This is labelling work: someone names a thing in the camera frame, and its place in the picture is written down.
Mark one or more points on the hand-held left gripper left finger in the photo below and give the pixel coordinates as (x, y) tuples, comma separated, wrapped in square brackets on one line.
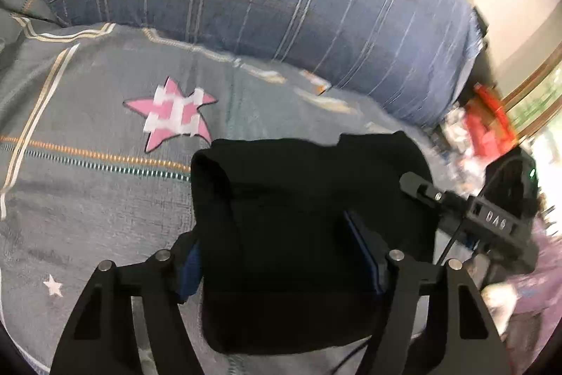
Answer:
[(189, 274)]

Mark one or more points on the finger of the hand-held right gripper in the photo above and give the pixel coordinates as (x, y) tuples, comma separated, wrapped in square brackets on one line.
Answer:
[(419, 187)]

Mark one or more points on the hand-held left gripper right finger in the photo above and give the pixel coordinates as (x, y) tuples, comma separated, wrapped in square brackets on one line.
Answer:
[(369, 260)]

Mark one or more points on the black pants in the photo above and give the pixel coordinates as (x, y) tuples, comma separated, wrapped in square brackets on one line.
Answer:
[(285, 203)]

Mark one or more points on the white plastic bags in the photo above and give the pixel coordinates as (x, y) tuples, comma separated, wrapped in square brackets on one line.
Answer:
[(459, 146)]

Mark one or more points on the red flat box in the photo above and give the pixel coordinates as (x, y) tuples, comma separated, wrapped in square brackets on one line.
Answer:
[(494, 116)]

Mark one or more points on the grey star bedsheet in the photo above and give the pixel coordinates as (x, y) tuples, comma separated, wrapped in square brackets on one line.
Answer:
[(88, 203)]

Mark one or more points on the black cushion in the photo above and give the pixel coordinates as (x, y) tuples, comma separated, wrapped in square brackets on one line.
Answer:
[(481, 63)]

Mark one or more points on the wooden window frame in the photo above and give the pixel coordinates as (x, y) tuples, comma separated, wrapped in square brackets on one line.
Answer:
[(531, 87)]

